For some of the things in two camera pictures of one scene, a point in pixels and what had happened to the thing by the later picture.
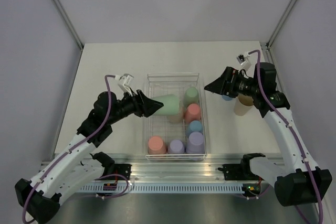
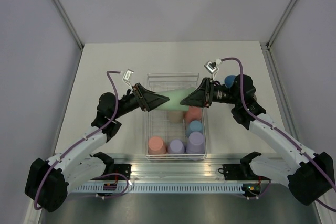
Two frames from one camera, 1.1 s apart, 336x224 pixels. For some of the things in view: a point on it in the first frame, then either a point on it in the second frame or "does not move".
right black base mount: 234,171 does not move
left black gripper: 144,105 → 147,99
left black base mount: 116,172 does not move
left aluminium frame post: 60,8 does not move
